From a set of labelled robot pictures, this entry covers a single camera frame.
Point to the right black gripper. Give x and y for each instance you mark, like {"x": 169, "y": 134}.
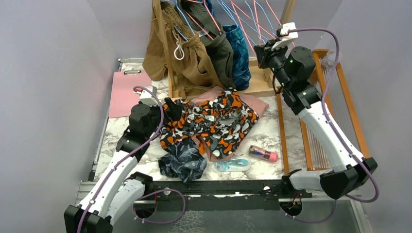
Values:
{"x": 265, "y": 52}

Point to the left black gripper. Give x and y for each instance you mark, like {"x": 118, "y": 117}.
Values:
{"x": 175, "y": 112}

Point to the pink wire hanger taken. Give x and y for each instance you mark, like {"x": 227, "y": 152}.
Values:
{"x": 245, "y": 18}

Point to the orange camouflage shorts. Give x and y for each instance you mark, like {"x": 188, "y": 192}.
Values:
{"x": 222, "y": 123}

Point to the dark leaf print shorts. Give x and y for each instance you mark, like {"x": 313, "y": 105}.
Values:
{"x": 183, "y": 161}

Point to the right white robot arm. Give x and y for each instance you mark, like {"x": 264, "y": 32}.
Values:
{"x": 349, "y": 169}

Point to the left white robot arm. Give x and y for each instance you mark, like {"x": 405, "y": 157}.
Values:
{"x": 117, "y": 189}

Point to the blue patterned hanging shorts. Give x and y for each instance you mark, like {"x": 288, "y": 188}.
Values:
{"x": 241, "y": 71}

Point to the brown hanging shorts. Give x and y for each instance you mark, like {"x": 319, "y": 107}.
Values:
{"x": 175, "y": 52}

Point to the pink shorts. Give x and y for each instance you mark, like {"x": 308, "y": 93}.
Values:
{"x": 256, "y": 104}

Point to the dark green hanging shorts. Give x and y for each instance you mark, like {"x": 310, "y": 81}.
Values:
{"x": 219, "y": 51}

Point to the pink clipboard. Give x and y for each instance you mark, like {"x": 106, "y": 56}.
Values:
{"x": 123, "y": 97}

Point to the wooden weaving loom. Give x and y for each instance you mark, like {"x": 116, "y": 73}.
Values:
{"x": 341, "y": 106}

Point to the clear blue plastic package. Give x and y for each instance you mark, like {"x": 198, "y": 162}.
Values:
{"x": 233, "y": 165}

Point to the pink cylindrical bottle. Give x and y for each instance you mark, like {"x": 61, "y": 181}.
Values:
{"x": 261, "y": 153}

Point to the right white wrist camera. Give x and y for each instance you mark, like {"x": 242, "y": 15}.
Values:
{"x": 285, "y": 36}

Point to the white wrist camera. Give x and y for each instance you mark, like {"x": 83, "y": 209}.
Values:
{"x": 285, "y": 36}
{"x": 145, "y": 97}

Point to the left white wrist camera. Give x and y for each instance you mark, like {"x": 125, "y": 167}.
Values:
{"x": 145, "y": 97}

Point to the pink wire hanger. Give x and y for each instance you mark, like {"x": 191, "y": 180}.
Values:
{"x": 255, "y": 19}

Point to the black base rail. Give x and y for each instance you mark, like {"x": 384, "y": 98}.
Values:
{"x": 216, "y": 196}

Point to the blue wire hanger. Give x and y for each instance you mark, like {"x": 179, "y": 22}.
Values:
{"x": 239, "y": 21}

